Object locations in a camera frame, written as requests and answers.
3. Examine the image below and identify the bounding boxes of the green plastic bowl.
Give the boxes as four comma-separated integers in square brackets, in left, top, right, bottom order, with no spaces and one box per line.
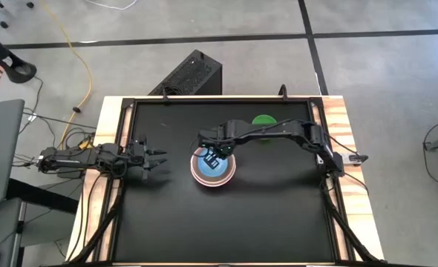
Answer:
[251,113,278,142]

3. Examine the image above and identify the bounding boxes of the wooden table board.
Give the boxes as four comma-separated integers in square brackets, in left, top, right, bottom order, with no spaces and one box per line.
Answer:
[65,94,385,265]

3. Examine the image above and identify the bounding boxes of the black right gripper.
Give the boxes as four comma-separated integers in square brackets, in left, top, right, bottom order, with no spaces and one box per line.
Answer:
[198,120,242,170]

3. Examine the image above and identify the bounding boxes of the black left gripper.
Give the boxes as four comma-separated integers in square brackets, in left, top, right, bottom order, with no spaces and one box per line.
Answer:
[124,135,168,182]

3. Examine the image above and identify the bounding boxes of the pink ceramic bowl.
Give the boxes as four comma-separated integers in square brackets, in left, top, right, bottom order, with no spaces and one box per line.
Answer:
[189,147,238,188]

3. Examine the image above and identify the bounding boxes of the white floor cable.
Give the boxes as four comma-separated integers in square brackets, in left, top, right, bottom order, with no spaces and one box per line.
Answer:
[83,0,139,11]

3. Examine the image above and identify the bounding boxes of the black computer tower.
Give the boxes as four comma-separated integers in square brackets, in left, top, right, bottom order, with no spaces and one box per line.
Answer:
[148,49,223,97]

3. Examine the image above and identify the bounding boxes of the grey side desk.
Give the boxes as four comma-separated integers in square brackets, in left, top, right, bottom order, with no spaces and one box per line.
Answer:
[0,99,26,205]

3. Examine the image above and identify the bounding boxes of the yellow extension cable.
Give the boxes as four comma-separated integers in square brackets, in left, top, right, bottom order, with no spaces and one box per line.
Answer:
[39,0,94,150]

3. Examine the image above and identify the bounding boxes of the orange patterned bowl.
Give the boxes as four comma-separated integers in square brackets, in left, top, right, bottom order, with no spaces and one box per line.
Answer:
[192,148,236,185]

